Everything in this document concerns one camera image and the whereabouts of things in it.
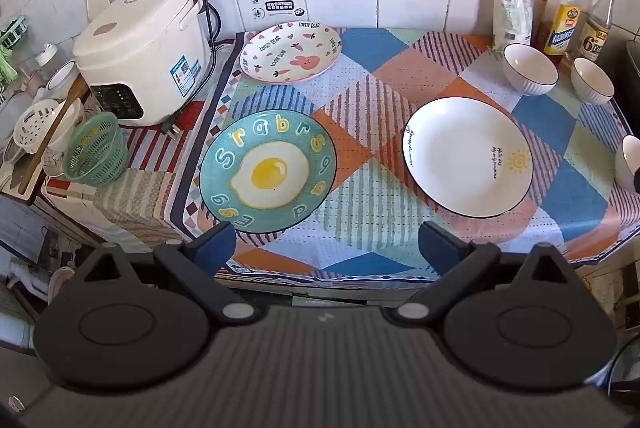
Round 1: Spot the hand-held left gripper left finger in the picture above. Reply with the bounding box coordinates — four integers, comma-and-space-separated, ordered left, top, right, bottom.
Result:
82, 222, 259, 327

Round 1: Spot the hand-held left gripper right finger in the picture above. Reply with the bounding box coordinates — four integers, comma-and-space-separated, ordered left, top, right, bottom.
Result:
392, 222, 571, 327

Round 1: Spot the teal fried egg plate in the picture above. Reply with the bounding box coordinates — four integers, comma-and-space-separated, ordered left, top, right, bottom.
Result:
199, 110, 337, 235

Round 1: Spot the white plate with sun drawing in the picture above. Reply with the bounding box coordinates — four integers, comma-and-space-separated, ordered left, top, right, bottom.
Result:
402, 96, 534, 219

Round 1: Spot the white ribbed bowl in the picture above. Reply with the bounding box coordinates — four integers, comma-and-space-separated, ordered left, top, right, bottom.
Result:
502, 42, 559, 96
615, 135, 640, 195
571, 56, 615, 105

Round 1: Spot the pink rabbit print plate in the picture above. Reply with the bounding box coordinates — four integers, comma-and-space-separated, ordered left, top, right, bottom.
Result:
239, 22, 343, 83

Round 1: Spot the striped cloth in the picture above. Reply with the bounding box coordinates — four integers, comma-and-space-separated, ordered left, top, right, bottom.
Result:
42, 98, 211, 253

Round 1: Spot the green plastic basket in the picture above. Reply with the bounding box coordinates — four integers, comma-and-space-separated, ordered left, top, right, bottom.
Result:
63, 112, 130, 187

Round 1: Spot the wooden cutting board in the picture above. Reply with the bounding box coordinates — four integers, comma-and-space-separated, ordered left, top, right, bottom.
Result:
17, 72, 93, 199

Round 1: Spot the patchwork tablecloth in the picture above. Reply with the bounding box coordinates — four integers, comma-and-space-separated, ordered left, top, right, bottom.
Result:
170, 26, 640, 285

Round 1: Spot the white rice cooker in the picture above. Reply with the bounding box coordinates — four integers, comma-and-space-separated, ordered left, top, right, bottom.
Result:
72, 0, 213, 127

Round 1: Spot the white plastic strainer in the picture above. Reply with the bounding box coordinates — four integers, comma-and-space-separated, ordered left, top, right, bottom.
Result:
12, 99, 68, 155

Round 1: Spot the dark round pan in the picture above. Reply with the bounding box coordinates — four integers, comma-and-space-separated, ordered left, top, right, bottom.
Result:
606, 333, 640, 401

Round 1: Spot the white salt bag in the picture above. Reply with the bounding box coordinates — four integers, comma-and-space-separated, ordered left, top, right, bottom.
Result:
492, 0, 535, 52

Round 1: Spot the glass jar white lid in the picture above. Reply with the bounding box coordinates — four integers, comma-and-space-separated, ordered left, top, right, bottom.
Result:
35, 44, 62, 76

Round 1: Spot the yellow label oil bottle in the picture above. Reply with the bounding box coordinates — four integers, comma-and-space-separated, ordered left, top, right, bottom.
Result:
542, 0, 585, 56

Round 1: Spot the dark cooking pot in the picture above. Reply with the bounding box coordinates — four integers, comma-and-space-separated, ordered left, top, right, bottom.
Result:
612, 40, 640, 97

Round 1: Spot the clear vinegar bottle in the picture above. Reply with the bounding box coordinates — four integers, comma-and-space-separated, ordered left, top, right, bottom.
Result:
580, 0, 621, 62

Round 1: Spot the green plastic rack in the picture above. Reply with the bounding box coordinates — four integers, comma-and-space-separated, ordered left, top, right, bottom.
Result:
0, 15, 31, 81

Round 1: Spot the wall sticker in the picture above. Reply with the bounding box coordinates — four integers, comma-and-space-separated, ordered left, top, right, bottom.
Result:
250, 0, 307, 23

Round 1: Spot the black power cable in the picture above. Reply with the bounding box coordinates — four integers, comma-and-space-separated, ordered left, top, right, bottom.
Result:
157, 0, 223, 139

